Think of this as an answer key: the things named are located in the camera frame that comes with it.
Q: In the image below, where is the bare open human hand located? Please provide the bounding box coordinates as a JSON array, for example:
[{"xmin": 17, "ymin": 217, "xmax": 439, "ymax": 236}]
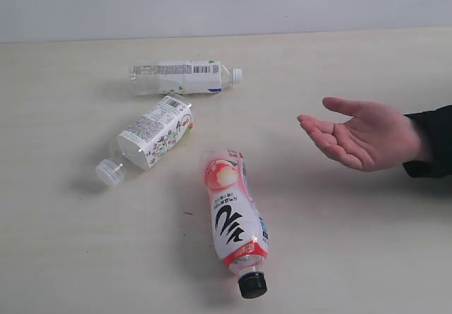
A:
[{"xmin": 297, "ymin": 97, "xmax": 433, "ymax": 172}]

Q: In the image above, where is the peach label bottle black cap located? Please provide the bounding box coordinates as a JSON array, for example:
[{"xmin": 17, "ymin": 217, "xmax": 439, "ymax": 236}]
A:
[{"xmin": 201, "ymin": 145, "xmax": 269, "ymax": 299}]

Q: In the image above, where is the clear bottle white barcode label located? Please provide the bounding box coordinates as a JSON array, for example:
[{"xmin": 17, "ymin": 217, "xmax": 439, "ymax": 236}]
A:
[{"xmin": 129, "ymin": 60, "xmax": 243, "ymax": 95}]

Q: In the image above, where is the square bottle floral label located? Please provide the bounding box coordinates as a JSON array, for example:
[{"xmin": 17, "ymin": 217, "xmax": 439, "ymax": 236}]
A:
[{"xmin": 95, "ymin": 93, "xmax": 193, "ymax": 187}]

